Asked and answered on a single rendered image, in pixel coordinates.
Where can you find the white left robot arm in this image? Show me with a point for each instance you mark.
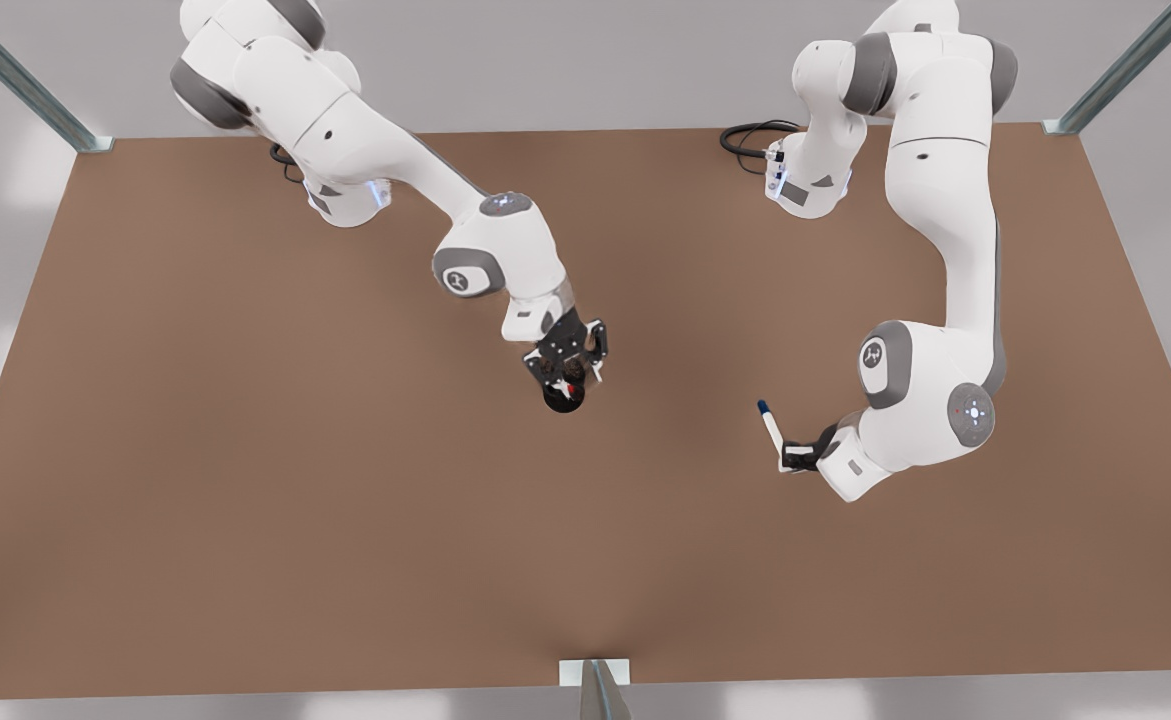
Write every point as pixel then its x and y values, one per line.
pixel 945 180

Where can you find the silver frame post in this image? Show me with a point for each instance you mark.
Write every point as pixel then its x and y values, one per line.
pixel 1125 70
pixel 597 690
pixel 25 85

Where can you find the black round cup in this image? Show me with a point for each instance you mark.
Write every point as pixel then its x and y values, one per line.
pixel 563 399

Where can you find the white pen with blue tip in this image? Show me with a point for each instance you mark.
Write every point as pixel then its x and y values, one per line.
pixel 772 428

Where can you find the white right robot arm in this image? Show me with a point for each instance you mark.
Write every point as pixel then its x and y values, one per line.
pixel 345 130

